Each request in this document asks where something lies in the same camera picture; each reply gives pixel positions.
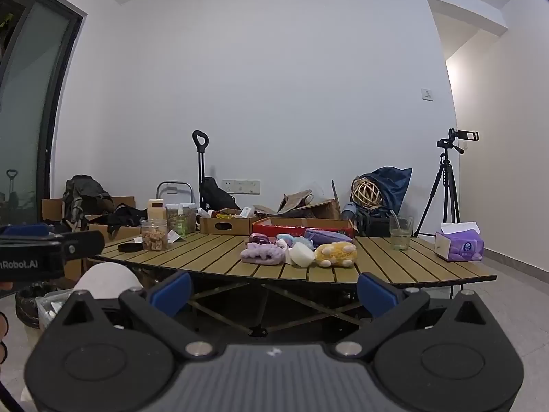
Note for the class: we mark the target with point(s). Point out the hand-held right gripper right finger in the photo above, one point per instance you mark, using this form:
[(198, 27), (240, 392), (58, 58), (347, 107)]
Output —
[(376, 294)]

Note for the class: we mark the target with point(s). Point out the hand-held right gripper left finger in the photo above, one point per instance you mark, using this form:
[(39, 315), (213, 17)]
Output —
[(171, 292)]

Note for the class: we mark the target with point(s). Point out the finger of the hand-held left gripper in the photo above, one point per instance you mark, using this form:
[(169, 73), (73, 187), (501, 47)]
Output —
[(25, 229), (83, 242)]

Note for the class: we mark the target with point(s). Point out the yellow plush toy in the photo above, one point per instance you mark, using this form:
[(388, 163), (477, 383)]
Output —
[(336, 254)]

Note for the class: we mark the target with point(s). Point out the purple fabric pouch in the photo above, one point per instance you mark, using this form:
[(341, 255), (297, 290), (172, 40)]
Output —
[(327, 237)]

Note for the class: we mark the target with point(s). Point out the white foam roll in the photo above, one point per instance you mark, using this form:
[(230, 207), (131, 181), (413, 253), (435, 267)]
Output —
[(300, 255)]

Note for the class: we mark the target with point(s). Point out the purple fluffy headband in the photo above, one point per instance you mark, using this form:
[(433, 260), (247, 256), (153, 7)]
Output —
[(261, 255)]

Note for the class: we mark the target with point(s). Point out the orange rimmed cardboard box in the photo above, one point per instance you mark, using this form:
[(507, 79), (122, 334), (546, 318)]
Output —
[(300, 225)]

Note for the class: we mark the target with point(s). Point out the light blue plush item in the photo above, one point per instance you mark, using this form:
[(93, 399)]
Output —
[(289, 239)]

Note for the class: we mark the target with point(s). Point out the pink satin cloth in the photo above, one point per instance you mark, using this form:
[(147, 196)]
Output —
[(259, 238)]

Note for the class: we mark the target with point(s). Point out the person's left hand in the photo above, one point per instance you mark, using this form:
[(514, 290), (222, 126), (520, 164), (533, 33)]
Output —
[(2, 325)]

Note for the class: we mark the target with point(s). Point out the cardboard box under backpack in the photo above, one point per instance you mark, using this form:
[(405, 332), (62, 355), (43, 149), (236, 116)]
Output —
[(51, 210)]

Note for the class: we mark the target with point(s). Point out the black lined trash bin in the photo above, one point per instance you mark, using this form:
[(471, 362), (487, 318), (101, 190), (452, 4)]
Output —
[(28, 304)]

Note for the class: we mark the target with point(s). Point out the grey black backpack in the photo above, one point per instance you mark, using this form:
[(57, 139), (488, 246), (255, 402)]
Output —
[(83, 197)]

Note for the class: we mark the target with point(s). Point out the white rounded object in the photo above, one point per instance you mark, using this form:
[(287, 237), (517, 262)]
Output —
[(107, 281)]

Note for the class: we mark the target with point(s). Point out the black round lid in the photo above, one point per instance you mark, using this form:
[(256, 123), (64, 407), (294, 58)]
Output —
[(130, 247)]

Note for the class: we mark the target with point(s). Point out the black crumpled cloth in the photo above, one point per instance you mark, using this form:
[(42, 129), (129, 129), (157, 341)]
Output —
[(126, 217)]

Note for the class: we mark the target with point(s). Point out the clear jar of brown snacks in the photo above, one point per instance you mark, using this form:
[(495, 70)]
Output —
[(154, 236)]

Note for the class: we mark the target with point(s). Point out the glass cup with straw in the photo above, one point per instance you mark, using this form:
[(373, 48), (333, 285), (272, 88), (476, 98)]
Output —
[(401, 234)]

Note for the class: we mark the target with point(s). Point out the clear jar with white clip lid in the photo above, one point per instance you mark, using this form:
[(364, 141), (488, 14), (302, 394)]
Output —
[(180, 219)]

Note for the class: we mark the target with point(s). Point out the beige rectangular container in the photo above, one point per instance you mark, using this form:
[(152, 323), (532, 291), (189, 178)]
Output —
[(156, 209)]

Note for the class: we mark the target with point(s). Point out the clear water bottle blue cap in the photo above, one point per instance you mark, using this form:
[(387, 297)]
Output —
[(348, 213)]

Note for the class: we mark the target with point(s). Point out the purple tissue box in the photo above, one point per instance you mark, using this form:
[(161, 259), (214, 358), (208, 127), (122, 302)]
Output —
[(459, 245)]

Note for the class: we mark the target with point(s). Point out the woven rattan ball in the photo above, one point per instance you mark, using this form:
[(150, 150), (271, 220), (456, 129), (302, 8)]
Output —
[(366, 193)]

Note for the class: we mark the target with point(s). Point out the large open cardboard box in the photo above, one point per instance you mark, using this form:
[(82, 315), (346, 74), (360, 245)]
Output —
[(319, 209)]

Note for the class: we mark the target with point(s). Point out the black trolley bag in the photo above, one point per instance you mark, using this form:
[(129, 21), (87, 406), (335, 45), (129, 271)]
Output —
[(218, 196)]

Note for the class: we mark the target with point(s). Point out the dark blue fabric bag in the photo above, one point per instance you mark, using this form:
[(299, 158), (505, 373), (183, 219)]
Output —
[(392, 186)]

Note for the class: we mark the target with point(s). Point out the beige fuzzy mat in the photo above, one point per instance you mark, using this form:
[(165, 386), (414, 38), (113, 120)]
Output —
[(296, 201)]

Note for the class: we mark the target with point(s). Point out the glass sliding door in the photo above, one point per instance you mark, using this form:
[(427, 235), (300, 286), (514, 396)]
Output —
[(30, 103)]

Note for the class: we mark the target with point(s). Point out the black folding table frame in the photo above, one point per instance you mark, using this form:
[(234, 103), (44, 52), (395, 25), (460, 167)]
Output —
[(257, 309)]

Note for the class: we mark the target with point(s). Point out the grey metal chair frame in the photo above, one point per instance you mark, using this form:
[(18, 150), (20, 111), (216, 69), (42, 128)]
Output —
[(173, 184)]

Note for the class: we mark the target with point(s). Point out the black camera tripod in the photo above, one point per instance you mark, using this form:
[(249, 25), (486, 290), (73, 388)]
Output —
[(444, 189)]

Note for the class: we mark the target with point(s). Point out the white wall socket strip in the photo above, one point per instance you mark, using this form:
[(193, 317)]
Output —
[(241, 186)]

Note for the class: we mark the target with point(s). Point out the white wall switch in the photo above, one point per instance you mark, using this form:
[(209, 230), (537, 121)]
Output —
[(426, 94)]

